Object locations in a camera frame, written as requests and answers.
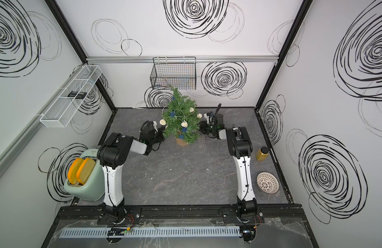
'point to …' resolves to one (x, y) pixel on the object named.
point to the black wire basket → (180, 72)
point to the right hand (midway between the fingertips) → (195, 126)
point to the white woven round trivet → (267, 183)
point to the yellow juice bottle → (262, 154)
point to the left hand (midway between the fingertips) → (170, 129)
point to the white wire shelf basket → (60, 113)
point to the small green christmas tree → (182, 118)
